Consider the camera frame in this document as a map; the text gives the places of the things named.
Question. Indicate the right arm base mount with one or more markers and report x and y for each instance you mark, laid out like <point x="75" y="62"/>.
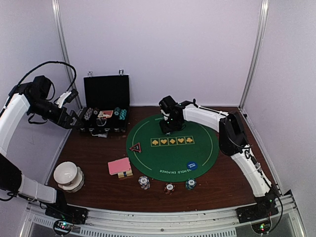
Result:
<point x="253" y="213"/>

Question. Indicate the red triangular all-in marker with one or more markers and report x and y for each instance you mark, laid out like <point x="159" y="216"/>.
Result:
<point x="136" y="148"/>

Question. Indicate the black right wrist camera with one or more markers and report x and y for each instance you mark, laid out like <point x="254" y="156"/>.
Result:
<point x="167" y="104"/>

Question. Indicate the blue green 50 chip stack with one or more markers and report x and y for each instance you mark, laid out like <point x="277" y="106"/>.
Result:
<point x="190" y="184"/>

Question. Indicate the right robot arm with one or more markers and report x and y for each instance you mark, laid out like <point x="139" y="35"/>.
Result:
<point x="233" y="141"/>

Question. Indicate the teal blue chip row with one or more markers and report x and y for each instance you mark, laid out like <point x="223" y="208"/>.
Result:
<point x="123" y="114"/>

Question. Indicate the clear acrylic dealer button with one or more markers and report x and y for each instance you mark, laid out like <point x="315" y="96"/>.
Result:
<point x="101" y="121"/>

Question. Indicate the black poker chip case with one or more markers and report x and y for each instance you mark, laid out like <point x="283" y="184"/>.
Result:
<point x="106" y="93"/>

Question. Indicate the green round poker mat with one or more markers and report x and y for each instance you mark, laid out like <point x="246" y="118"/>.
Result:
<point x="165" y="157"/>

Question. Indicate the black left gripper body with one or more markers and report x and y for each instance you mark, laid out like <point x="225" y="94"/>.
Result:
<point x="57" y="118"/>

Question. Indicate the blue green 50 chip row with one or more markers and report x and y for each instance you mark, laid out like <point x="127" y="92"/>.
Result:
<point x="117" y="111"/>

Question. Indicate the blue beige 10 chip row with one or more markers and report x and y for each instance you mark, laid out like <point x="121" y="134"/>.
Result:
<point x="88" y="114"/>

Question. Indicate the boxed red card deck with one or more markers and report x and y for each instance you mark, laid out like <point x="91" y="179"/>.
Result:
<point x="105" y="114"/>

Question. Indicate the white bowl stack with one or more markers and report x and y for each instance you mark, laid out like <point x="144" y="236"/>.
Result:
<point x="69" y="177"/>

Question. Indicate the aluminium front rail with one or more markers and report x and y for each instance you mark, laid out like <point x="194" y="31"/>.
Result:
<point x="209" y="223"/>

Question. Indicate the blue small blind button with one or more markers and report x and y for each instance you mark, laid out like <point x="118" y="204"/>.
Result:
<point x="192" y="165"/>

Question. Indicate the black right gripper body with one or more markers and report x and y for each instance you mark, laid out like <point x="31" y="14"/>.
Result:
<point x="172" y="125"/>

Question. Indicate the red card deck in holder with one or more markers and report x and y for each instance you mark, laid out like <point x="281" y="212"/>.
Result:
<point x="120" y="167"/>

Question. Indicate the blue beige 10 chip stack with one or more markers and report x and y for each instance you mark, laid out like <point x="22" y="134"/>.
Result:
<point x="144" y="182"/>

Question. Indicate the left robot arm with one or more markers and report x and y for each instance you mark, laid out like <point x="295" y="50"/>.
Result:
<point x="31" y="99"/>

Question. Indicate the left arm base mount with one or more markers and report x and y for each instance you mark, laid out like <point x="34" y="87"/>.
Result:
<point x="72" y="214"/>

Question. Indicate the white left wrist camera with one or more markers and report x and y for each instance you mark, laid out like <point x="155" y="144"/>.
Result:
<point x="66" y="97"/>

